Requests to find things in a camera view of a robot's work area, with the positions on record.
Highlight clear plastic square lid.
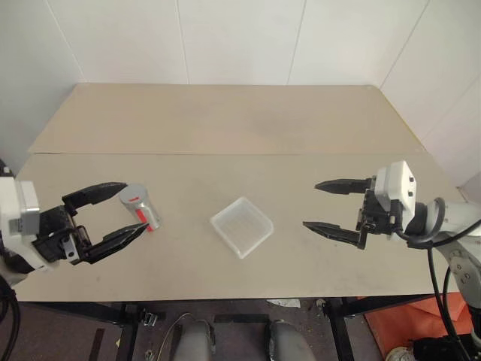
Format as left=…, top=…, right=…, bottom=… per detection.
left=210, top=196, right=275, bottom=260

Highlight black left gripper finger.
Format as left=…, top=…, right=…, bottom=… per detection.
left=78, top=223, right=150, bottom=265
left=62, top=181, right=128, bottom=217

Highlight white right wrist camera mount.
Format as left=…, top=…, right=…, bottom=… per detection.
left=375, top=160, right=418, bottom=216

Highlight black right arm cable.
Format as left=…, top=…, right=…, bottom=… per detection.
left=393, top=196, right=473, bottom=361

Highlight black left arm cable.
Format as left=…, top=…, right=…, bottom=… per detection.
left=0, top=276, right=20, bottom=361

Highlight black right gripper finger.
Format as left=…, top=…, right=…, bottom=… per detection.
left=302, top=220, right=368, bottom=250
left=314, top=177, right=372, bottom=196

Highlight dark grey rounded shape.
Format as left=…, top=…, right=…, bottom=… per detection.
left=175, top=321, right=216, bottom=361
left=267, top=319, right=313, bottom=361

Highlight orange sheet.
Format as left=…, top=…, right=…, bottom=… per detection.
left=363, top=292, right=469, bottom=360

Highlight silver red can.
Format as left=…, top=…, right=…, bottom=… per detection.
left=123, top=187, right=163, bottom=233

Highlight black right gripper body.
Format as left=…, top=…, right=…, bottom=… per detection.
left=355, top=174, right=405, bottom=244

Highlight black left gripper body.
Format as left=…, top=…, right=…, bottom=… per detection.
left=32, top=205, right=92, bottom=267

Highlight thin light wire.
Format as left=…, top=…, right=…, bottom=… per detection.
left=156, top=311, right=213, bottom=361

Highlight black metal table frame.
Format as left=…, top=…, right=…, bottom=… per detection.
left=17, top=295, right=454, bottom=361

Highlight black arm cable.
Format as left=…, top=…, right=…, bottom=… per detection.
left=0, top=276, right=20, bottom=361
left=393, top=196, right=473, bottom=361

